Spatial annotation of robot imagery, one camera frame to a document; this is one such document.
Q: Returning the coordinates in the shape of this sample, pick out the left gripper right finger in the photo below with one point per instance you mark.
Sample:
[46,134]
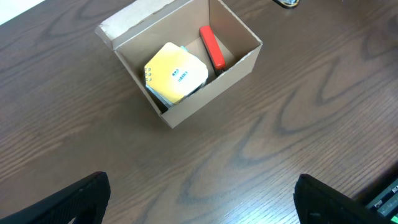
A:
[316,202]

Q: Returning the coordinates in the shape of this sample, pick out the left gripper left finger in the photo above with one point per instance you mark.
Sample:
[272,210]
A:
[85,201]

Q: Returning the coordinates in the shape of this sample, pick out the yellow tape measure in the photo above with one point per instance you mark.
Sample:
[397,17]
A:
[173,74]

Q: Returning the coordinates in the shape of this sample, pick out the brown cardboard box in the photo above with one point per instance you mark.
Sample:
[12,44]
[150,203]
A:
[138,31]

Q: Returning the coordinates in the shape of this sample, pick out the black correction tape dispenser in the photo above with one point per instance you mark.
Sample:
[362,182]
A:
[287,4]

